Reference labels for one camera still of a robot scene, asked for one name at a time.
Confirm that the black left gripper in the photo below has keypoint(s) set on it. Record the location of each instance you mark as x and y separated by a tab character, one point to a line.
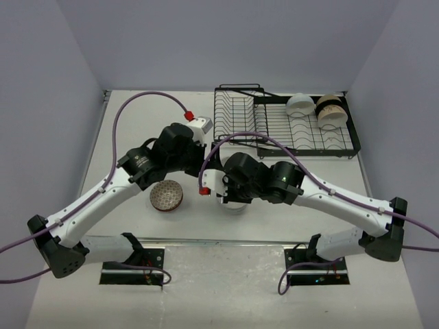
200	149

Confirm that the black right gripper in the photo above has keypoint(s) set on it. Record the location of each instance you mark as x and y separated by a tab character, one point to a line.
230	197

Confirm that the light blue bowl front row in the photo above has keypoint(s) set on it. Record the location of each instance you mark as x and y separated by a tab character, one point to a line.
233	208

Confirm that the brown patterned ceramic bowl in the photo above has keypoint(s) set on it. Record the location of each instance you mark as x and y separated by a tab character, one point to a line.
166	196

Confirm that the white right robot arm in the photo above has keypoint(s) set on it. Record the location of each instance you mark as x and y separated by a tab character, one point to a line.
377	229

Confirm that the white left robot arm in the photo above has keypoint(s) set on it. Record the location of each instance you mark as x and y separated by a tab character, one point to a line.
62	238

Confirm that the white bowl back row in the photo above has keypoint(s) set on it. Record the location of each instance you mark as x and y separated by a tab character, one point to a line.
299	105

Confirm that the beige bowl middle row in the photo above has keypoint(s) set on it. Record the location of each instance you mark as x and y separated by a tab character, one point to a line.
332	117

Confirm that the beige bowl row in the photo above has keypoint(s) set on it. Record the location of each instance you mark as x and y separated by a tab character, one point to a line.
327	100
332	117

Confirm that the beige bowl back row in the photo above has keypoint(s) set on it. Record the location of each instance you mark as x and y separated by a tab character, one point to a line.
327	100

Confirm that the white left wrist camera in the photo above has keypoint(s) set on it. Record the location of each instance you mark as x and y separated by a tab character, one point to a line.
200	127

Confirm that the black wire dish rack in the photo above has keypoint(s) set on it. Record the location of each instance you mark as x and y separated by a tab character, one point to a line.
248	107

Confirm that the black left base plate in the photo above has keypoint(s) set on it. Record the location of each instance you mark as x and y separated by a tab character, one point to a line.
145	270

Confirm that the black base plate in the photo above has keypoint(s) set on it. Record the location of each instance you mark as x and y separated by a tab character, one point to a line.
145	270
335	274

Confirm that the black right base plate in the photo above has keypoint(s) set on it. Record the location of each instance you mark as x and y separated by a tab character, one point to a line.
335	274

